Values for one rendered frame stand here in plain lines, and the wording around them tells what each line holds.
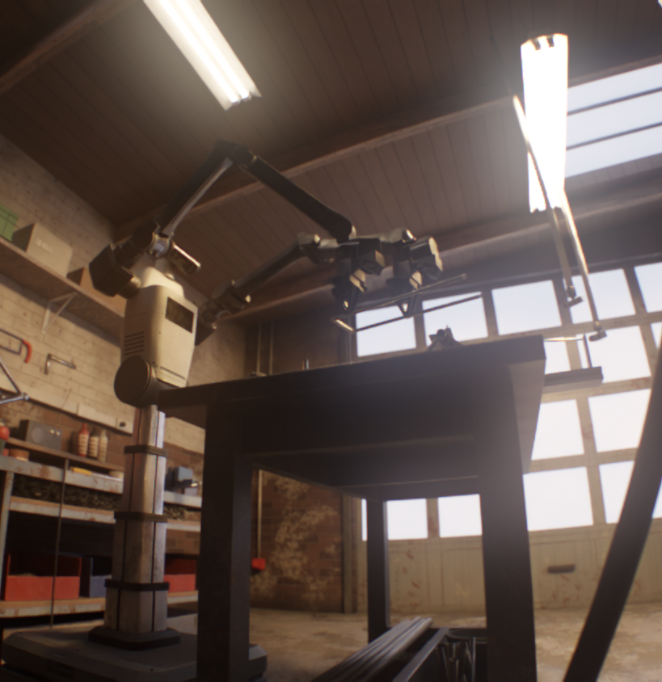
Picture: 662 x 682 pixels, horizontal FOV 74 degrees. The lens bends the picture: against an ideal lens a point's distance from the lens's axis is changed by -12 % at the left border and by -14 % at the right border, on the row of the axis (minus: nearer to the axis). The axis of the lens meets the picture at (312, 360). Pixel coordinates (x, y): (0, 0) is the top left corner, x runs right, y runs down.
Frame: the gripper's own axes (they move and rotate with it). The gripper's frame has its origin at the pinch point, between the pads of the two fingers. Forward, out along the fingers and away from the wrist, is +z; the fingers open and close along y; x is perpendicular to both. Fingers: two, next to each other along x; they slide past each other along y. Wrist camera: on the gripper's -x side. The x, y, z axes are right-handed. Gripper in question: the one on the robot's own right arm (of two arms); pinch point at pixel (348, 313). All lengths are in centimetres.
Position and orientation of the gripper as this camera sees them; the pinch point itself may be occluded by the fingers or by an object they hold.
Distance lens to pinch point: 128.4
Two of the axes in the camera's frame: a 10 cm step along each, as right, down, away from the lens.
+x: -7.9, 2.3, 5.8
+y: 6.2, 2.9, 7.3
